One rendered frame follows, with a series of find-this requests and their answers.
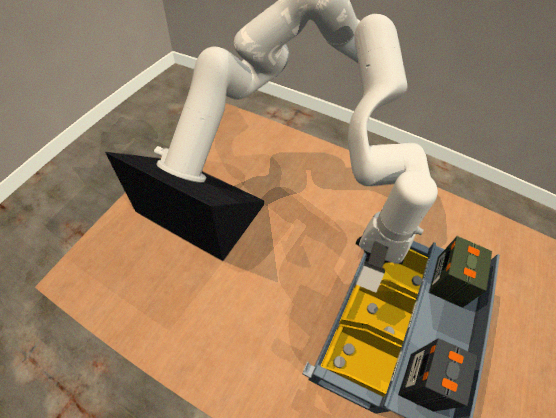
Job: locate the dark grey case with orange latches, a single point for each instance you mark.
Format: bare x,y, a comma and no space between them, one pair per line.
439,376

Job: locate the dark green case with orange latches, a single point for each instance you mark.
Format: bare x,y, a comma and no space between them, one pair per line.
461,273

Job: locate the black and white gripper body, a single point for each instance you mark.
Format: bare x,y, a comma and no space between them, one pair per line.
396,250

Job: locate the grey shelf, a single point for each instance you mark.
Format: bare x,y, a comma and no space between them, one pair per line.
432,317

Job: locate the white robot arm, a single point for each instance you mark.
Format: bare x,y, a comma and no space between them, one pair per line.
383,80

